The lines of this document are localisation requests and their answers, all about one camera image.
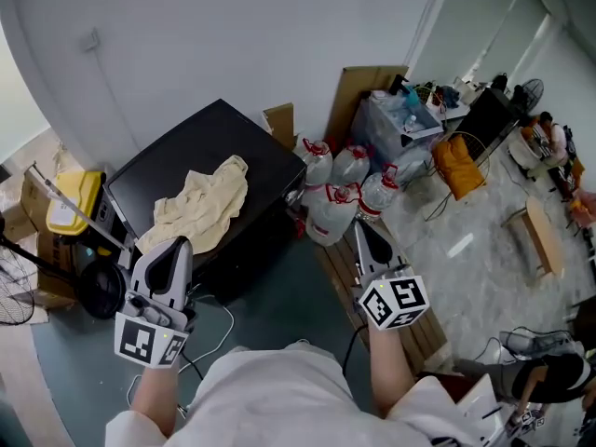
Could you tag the person's white shirt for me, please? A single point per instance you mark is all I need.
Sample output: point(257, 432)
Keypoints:
point(279, 398)

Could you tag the person's left forearm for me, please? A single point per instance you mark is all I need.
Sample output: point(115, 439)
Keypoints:
point(153, 398)

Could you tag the clear water bottle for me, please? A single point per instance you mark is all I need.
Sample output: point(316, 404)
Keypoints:
point(410, 125)

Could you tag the clear plastic storage box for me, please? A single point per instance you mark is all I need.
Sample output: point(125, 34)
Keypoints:
point(382, 124)

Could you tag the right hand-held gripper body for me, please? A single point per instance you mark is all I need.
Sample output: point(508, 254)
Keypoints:
point(396, 301)

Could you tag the red-brown table white top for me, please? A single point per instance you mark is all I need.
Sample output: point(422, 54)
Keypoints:
point(479, 403)

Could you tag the yellow lid bin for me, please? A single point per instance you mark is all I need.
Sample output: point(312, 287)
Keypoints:
point(84, 189)

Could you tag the cream crumpled cloth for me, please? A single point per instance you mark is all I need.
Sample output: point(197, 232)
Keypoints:
point(205, 203)

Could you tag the white metal stand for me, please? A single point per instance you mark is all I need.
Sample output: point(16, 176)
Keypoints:
point(126, 256)

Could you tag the black pump bottle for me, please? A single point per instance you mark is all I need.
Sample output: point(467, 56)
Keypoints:
point(399, 86)

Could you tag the black cabinet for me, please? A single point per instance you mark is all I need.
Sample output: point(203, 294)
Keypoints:
point(486, 119)

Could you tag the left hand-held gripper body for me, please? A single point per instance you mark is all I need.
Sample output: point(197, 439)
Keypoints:
point(137, 338)

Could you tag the brown cardboard box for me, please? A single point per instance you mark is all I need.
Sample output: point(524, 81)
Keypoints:
point(28, 207)
point(51, 254)

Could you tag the pink chair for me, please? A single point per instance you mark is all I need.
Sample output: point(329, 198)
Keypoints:
point(584, 207)

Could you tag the large black floor fan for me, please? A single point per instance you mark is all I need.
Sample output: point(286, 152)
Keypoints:
point(100, 291)

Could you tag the person's right forearm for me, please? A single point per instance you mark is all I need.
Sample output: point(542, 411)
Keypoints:
point(391, 375)

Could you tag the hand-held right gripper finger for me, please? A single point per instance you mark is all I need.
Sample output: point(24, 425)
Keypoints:
point(365, 254)
point(388, 256)

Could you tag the small cardboard piece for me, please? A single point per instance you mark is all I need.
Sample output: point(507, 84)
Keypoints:
point(281, 124)

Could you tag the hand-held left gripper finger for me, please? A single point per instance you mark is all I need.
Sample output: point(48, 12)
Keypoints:
point(139, 277)
point(182, 291)

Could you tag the black washing machine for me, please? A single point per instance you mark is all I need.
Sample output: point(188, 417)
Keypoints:
point(195, 142)

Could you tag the white round table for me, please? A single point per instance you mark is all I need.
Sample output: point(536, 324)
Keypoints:
point(524, 156)

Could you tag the brown cardboard sheet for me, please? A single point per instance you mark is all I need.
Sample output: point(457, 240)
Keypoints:
point(347, 100)

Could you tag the wooden slatted pallet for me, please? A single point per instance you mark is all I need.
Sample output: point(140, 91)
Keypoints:
point(337, 268)

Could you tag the small black standing fan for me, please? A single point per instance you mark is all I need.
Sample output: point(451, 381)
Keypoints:
point(531, 92)

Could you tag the low wooden table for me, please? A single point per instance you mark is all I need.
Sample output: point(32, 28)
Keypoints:
point(540, 231)

